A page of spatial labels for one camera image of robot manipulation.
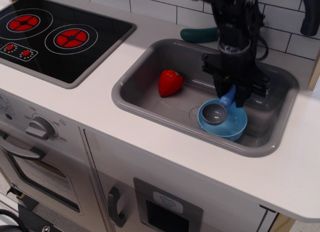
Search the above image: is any black toy stove top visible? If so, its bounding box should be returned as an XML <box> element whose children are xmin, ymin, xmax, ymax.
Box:
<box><xmin>0</xmin><ymin>0</ymin><xmax>136</xmax><ymax>89</ymax></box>

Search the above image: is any blue handled metal spoon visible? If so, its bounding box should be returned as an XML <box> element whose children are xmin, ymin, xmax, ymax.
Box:
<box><xmin>201</xmin><ymin>85</ymin><xmax>236</xmax><ymax>125</ymax></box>

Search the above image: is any red toy strawberry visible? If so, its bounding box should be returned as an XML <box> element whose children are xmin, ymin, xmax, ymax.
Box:
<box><xmin>158</xmin><ymin>70</ymin><xmax>184</xmax><ymax>97</ymax></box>

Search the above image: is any grey oven dial knob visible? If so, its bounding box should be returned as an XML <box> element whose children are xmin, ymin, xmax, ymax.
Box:
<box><xmin>25</xmin><ymin>117</ymin><xmax>55</xmax><ymax>140</ymax></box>

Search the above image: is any grey cabinet door handle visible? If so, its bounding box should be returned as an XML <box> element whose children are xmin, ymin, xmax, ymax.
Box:
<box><xmin>107</xmin><ymin>187</ymin><xmax>127</xmax><ymax>228</ymax></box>

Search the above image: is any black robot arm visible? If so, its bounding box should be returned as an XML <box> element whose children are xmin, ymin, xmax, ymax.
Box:
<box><xmin>201</xmin><ymin>0</ymin><xmax>270</xmax><ymax>107</ymax></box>

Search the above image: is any grey oven door handle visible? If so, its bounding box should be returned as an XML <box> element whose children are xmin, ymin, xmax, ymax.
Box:
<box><xmin>0</xmin><ymin>131</ymin><xmax>46</xmax><ymax>161</ymax></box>

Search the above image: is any black cable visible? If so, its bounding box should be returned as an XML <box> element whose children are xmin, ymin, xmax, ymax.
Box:
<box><xmin>0</xmin><ymin>208</ymin><xmax>28</xmax><ymax>232</ymax></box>

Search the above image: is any light blue plastic bowl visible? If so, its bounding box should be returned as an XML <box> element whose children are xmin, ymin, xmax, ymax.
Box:
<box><xmin>197</xmin><ymin>99</ymin><xmax>248</xmax><ymax>141</ymax></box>

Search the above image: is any teal green toy vegetable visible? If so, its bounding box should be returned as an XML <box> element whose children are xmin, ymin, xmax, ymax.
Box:
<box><xmin>180</xmin><ymin>27</ymin><xmax>220</xmax><ymax>43</ymax></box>

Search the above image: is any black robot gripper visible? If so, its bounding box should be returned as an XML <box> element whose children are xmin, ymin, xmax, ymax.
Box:
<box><xmin>201</xmin><ymin>39</ymin><xmax>270</xmax><ymax>108</ymax></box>

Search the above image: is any dark grey toy faucet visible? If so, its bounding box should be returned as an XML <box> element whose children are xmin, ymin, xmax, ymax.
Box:
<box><xmin>300</xmin><ymin>0</ymin><xmax>320</xmax><ymax>37</ymax></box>

